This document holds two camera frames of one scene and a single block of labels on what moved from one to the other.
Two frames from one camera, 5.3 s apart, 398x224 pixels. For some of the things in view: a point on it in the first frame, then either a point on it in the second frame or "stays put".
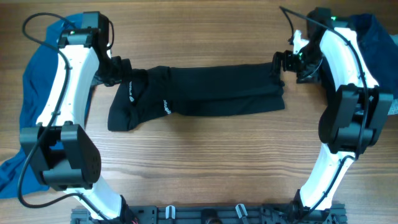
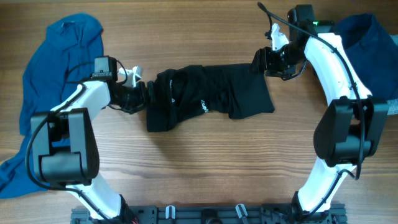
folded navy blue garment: (379, 48) stays put
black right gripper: (286, 56) to (263, 57)
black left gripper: (122, 72) to (142, 100)
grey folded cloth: (393, 109) stays put
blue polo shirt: (15, 179) stays put
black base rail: (214, 214) stays put
